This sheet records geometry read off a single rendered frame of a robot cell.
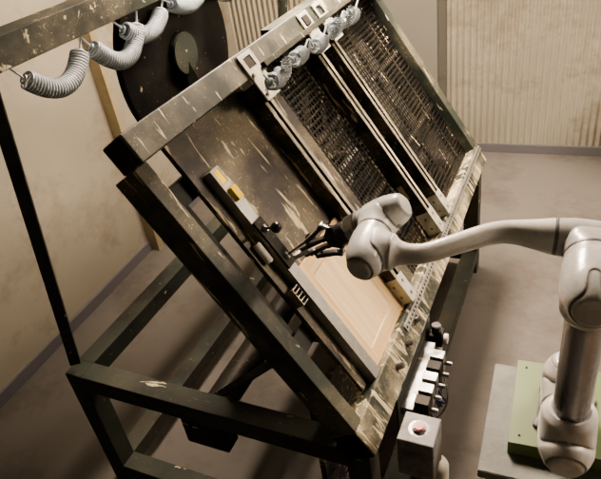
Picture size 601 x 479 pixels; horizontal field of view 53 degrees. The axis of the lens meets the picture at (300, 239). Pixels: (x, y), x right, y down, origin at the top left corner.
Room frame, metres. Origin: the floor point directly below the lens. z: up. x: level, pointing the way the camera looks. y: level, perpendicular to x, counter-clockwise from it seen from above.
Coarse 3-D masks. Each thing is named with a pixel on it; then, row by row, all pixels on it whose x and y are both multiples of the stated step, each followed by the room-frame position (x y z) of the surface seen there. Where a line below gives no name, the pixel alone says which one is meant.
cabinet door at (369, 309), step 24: (312, 264) 1.77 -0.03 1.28; (336, 264) 1.84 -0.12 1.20; (336, 288) 1.76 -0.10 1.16; (360, 288) 1.83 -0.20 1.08; (384, 288) 1.91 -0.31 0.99; (336, 312) 1.67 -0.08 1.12; (360, 312) 1.74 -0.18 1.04; (384, 312) 1.82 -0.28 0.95; (360, 336) 1.65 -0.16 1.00; (384, 336) 1.72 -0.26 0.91
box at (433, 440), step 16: (416, 416) 1.31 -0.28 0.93; (400, 432) 1.25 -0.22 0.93; (416, 432) 1.24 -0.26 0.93; (432, 432) 1.23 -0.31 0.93; (400, 448) 1.23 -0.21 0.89; (416, 448) 1.20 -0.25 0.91; (432, 448) 1.18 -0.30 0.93; (400, 464) 1.23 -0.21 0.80; (416, 464) 1.20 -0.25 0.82; (432, 464) 1.18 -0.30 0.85
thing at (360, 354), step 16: (208, 176) 1.77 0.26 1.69; (224, 176) 1.79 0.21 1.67; (224, 192) 1.75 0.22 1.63; (240, 208) 1.73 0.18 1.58; (256, 240) 1.71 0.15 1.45; (272, 256) 1.68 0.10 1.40; (288, 272) 1.66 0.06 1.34; (304, 288) 1.64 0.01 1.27; (320, 304) 1.63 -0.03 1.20; (320, 320) 1.61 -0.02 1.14; (336, 320) 1.62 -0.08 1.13; (336, 336) 1.59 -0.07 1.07; (352, 336) 1.60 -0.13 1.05; (352, 352) 1.56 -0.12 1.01; (368, 368) 1.54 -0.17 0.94
